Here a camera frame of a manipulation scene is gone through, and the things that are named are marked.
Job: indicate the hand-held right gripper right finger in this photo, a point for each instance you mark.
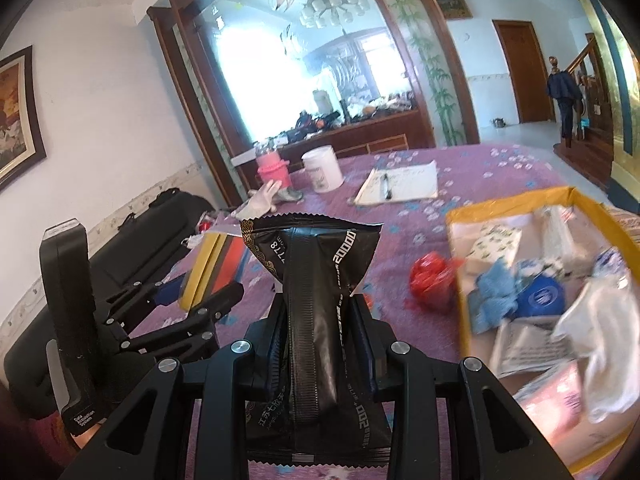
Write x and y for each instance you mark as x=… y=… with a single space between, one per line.
x=375 y=365

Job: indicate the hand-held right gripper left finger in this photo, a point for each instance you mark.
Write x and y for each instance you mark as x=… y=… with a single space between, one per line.
x=260 y=355

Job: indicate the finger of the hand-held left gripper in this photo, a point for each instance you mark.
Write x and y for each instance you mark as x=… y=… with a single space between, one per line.
x=220 y=305
x=167 y=294

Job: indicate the yellow and blue sponge pack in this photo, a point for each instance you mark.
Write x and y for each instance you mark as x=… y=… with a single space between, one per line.
x=220 y=270

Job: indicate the black packet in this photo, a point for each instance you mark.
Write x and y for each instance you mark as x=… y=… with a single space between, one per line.
x=310 y=335

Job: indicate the blue cloth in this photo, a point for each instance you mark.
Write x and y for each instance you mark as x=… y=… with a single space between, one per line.
x=495 y=295

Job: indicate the blue floral tissue pack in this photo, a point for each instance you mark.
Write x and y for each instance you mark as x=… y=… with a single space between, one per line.
x=542 y=295

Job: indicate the pink tissue pack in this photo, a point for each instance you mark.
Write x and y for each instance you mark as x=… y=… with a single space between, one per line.
x=552 y=410

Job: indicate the yellow cardboard box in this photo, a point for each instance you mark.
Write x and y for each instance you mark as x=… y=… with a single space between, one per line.
x=500 y=207

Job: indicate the white cotton swab pack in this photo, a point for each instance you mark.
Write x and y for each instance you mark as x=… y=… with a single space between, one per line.
x=560 y=232

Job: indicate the person's left hand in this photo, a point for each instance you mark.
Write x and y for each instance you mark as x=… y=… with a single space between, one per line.
x=86 y=436

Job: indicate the black sofa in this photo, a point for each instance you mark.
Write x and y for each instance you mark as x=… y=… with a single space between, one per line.
x=150 y=230

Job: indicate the red and white packet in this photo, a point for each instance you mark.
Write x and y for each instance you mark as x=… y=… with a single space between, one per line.
x=207 y=227

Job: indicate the red plastic bag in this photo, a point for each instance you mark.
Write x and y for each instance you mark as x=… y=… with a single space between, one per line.
x=432 y=280

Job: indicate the white glove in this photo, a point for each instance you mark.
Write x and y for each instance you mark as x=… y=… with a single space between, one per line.
x=257 y=202

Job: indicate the purple floral tablecloth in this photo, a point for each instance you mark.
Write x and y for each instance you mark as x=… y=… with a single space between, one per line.
x=400 y=230

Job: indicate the pink bottle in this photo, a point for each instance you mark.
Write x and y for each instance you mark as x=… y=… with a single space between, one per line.
x=272 y=172

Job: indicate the silver foil sachet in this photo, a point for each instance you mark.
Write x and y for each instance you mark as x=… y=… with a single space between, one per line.
x=532 y=347

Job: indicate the white green-print tissue pack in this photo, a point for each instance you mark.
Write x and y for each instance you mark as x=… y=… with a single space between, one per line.
x=492 y=247

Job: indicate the white plastic jar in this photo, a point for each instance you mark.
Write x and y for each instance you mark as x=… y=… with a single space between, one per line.
x=322 y=170

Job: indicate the framed painting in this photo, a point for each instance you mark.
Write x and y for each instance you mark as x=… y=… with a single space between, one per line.
x=17 y=120

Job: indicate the black pen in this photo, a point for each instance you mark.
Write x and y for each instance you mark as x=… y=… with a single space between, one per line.
x=386 y=186

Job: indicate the white notebook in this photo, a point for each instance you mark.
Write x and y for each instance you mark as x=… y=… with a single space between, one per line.
x=407 y=182

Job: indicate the wooden glass partition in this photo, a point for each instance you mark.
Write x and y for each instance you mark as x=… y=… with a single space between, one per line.
x=380 y=127

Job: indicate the metal kettle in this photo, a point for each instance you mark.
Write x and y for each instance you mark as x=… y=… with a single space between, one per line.
x=498 y=122

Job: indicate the wooden staircase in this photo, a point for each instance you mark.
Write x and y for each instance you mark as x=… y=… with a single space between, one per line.
x=595 y=155

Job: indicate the chandelier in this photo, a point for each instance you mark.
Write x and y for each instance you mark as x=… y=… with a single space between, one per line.
x=332 y=10

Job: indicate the wooden door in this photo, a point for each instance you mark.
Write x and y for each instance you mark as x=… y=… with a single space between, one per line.
x=525 y=72

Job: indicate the dark blue jacket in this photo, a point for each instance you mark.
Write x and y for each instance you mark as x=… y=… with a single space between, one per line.
x=564 y=91

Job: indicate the small framed picture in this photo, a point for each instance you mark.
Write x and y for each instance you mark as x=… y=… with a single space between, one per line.
x=452 y=6

